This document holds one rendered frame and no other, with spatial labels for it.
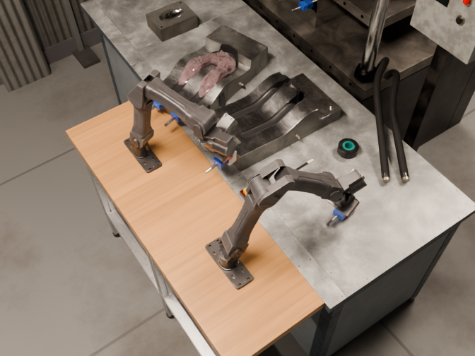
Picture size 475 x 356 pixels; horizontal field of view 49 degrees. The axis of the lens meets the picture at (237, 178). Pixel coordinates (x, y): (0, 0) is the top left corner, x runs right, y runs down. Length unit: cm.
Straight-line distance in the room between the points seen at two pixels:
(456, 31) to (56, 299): 214
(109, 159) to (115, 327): 89
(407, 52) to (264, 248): 125
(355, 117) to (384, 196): 40
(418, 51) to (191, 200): 132
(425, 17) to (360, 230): 88
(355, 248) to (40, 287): 163
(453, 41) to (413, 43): 54
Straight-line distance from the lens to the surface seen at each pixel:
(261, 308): 175
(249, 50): 236
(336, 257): 185
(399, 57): 261
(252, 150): 198
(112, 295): 272
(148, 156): 210
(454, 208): 207
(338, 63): 252
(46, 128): 349
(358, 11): 243
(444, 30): 221
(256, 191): 151
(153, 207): 197
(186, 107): 168
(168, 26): 259
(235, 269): 180
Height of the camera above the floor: 241
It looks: 53 degrees down
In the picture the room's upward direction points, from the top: 2 degrees counter-clockwise
